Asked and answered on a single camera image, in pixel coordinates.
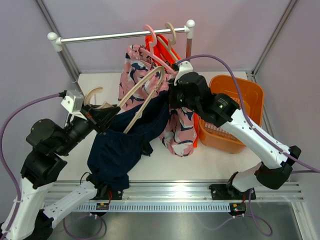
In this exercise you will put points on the orange shorts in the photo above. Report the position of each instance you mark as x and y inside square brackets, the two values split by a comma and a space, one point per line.
[148, 39]

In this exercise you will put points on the clothes rack with metal rail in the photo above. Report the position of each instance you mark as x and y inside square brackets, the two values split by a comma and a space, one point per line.
[58, 43]

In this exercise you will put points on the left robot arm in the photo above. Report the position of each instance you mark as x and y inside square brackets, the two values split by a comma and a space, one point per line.
[28, 218]

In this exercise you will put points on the beige plastic hanger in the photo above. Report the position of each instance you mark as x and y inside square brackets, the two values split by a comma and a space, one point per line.
[171, 37]

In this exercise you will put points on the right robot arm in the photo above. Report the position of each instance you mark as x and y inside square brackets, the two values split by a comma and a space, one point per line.
[276, 165]

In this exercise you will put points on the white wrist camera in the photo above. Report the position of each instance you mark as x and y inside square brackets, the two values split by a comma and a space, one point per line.
[183, 68]
[73, 102]

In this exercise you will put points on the white slotted cable duct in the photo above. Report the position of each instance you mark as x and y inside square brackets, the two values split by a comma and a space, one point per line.
[154, 207]

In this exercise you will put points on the navy blue shorts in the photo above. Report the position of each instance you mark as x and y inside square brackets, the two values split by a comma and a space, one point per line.
[115, 153]

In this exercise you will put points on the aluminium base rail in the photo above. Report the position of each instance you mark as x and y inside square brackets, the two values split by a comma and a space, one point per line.
[199, 191]

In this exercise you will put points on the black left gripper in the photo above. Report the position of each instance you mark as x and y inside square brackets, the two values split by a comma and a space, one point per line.
[102, 116]

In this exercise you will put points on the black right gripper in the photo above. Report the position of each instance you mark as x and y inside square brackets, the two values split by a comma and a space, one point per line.
[173, 89]

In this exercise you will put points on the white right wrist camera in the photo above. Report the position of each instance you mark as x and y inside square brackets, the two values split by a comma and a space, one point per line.
[183, 68]

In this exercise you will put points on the pink plastic hanger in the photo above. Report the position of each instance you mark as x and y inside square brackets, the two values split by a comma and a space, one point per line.
[151, 53]

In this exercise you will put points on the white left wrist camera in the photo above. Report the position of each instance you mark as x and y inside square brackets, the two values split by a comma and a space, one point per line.
[73, 102]

